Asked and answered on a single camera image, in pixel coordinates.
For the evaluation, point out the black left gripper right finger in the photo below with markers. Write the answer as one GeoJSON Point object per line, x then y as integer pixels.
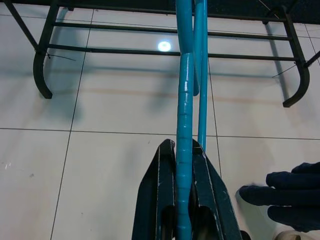
{"type": "Point", "coordinates": [212, 200]}

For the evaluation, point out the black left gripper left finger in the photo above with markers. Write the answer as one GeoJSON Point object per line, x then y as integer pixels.
{"type": "Point", "coordinates": [150, 195]}

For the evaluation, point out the blue tape-wrapped plastic hanger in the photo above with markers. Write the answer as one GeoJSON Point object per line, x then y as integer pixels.
{"type": "Point", "coordinates": [185, 125]}

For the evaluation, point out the navy garment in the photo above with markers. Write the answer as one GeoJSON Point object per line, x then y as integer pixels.
{"type": "Point", "coordinates": [295, 190]}

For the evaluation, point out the black zip tie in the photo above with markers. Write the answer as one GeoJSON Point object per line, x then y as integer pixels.
{"type": "Point", "coordinates": [62, 58]}
{"type": "Point", "coordinates": [282, 73]}

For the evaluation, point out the black metal clothes rack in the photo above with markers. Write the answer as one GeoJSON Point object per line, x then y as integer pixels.
{"type": "Point", "coordinates": [46, 32]}

